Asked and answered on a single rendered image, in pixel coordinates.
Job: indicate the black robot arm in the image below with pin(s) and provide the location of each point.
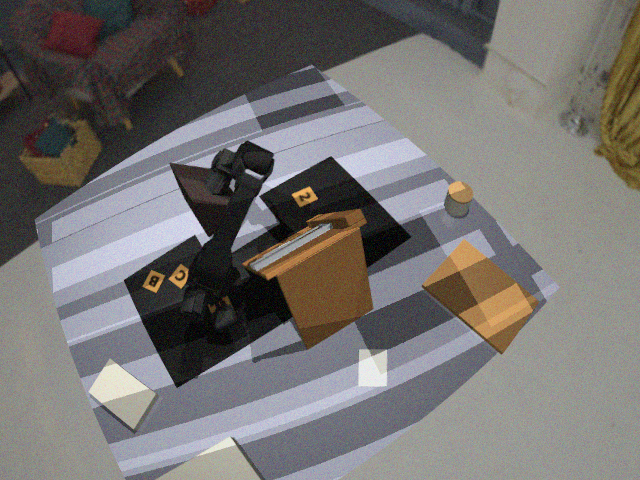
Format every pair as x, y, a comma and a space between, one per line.
213, 264

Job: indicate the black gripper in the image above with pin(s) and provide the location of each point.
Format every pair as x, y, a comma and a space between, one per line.
224, 317

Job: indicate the orange flat rectangular board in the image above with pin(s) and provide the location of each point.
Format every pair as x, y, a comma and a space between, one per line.
481, 295

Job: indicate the brown letter tile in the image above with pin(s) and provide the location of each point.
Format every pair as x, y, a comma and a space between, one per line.
179, 277
225, 300

